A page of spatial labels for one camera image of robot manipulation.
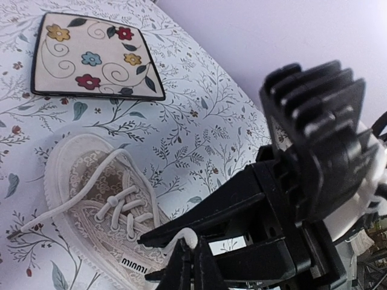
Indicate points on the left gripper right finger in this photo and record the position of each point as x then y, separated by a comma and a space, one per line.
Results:
207, 275

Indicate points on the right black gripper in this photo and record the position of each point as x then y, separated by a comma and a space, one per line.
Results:
327, 170

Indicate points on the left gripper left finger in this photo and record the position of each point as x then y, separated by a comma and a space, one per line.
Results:
177, 273

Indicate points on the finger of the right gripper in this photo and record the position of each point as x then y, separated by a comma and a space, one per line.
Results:
224, 214
265, 261

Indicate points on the cream lace sneaker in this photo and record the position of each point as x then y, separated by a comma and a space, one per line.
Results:
101, 204

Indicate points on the floral patterned table mat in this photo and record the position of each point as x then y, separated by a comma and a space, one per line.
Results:
204, 132

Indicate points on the square floral ceramic plate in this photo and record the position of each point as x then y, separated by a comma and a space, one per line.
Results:
84, 56

